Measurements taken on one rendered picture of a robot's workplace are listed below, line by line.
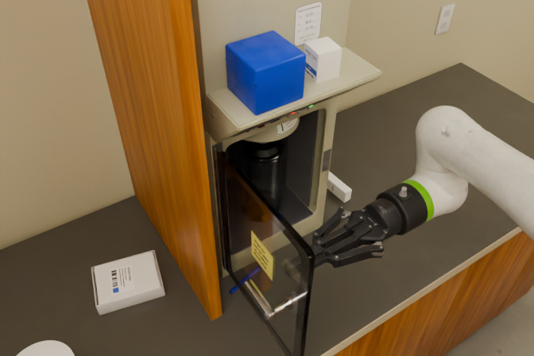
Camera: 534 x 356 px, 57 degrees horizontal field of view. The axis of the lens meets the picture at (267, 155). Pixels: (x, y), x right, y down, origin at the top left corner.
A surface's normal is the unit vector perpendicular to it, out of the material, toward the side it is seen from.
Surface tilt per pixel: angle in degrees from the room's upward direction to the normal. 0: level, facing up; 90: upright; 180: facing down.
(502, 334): 0
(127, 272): 0
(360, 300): 0
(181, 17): 90
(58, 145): 90
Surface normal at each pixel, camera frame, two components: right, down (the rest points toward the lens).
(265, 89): 0.54, 0.56
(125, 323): 0.00, -0.75
